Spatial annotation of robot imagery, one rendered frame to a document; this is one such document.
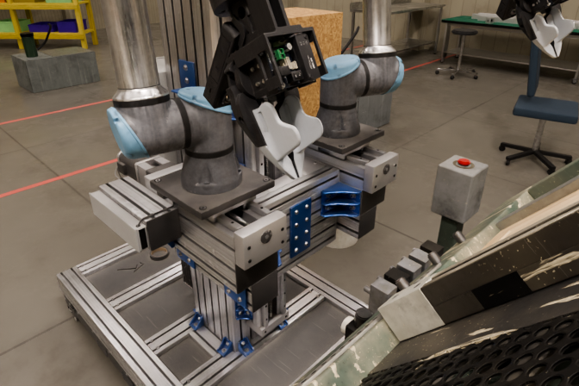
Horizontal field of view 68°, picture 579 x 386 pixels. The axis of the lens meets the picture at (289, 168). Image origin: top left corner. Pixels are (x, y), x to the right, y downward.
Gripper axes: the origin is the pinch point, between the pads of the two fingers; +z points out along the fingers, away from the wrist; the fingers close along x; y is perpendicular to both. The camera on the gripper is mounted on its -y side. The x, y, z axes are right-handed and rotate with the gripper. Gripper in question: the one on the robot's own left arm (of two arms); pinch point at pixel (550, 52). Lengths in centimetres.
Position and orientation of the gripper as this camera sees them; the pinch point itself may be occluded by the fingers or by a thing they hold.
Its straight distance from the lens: 105.8
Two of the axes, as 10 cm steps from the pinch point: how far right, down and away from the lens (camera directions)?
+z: 3.5, 9.4, 0.4
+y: 1.2, -0.1, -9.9
